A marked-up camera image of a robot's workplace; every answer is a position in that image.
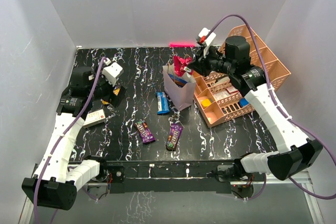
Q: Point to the blue grey stamp block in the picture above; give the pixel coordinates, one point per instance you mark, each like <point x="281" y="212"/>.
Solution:
<point x="243" y="102"/>

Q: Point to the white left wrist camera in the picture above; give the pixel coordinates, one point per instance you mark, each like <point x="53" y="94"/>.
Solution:
<point x="111" y="72"/>

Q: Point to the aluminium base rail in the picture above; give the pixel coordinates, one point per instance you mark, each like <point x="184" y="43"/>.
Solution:
<point x="135" y="176"/>

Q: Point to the peach plastic desk organizer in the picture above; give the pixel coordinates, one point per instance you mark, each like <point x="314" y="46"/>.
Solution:
<point x="264" y="64"/>

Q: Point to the blue burts chips bag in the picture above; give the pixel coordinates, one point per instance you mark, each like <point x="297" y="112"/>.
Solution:
<point x="178" y="81"/>

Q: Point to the yellow m&m's bag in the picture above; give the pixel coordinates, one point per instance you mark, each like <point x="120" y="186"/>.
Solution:
<point x="116" y="92"/>

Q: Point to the white instruction leaflet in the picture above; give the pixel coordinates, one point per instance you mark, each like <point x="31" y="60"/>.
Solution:
<point x="221" y="95"/>

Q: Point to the red white staples box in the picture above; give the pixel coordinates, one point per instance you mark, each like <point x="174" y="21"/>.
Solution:
<point x="231" y="90"/>

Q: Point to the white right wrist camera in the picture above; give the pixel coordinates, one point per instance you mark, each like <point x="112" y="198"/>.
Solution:
<point x="205" y="38"/>

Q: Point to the purple m&m's bag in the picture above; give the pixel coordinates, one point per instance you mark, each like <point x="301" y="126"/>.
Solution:
<point x="173" y="137"/>
<point x="146" y="136"/>

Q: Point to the pink tape marker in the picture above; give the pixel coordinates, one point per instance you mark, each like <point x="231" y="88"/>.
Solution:
<point x="181" y="44"/>

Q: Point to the blue oreo snack pack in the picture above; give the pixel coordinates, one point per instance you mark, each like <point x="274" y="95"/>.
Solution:
<point x="162" y="103"/>

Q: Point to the white cardboard box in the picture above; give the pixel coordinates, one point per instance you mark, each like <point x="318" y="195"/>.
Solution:
<point x="94" y="118"/>

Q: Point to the red himalaya snack packet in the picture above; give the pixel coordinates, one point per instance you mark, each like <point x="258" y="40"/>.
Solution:
<point x="181" y="65"/>

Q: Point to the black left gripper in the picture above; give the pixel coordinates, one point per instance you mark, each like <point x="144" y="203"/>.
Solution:
<point x="114" y="98"/>

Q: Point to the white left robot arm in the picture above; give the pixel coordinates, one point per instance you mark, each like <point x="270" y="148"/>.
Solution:
<point x="57" y="145"/>

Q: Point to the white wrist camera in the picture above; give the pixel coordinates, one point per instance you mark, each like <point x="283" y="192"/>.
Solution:
<point x="111" y="72"/>
<point x="205" y="38"/>

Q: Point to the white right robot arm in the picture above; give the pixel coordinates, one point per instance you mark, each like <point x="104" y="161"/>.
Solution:
<point x="295" y="151"/>

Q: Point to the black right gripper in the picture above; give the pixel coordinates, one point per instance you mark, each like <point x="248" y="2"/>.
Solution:
<point x="200" y="64"/>

